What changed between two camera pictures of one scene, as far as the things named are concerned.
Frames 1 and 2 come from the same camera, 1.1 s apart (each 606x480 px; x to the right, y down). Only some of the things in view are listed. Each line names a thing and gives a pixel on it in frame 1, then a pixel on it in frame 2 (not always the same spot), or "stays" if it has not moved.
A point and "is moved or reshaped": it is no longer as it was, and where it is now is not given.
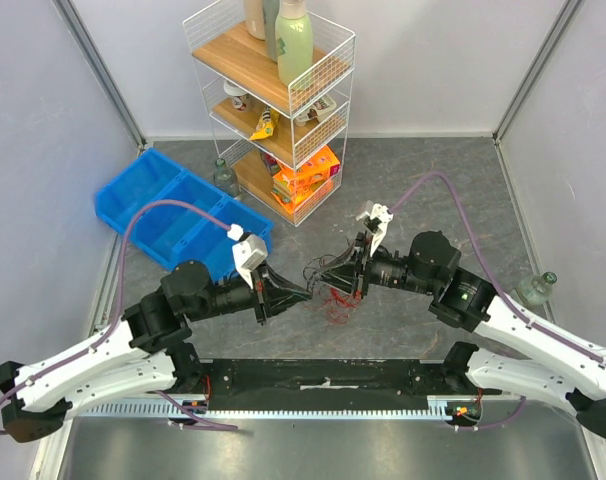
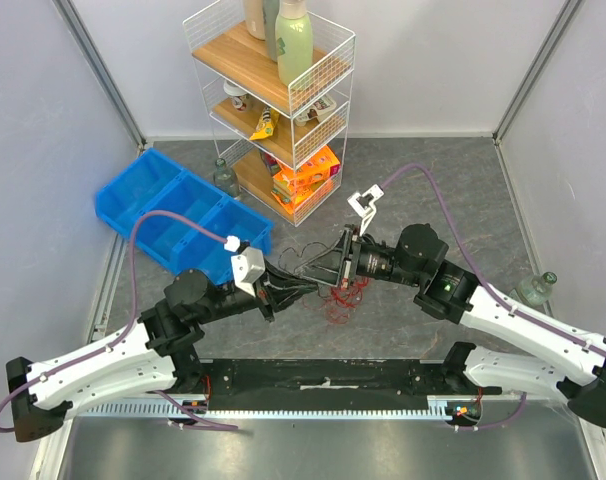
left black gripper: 271,291 stays
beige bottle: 254,18 stays
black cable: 313,269 is moved or reshaped
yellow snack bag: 265,126 stays
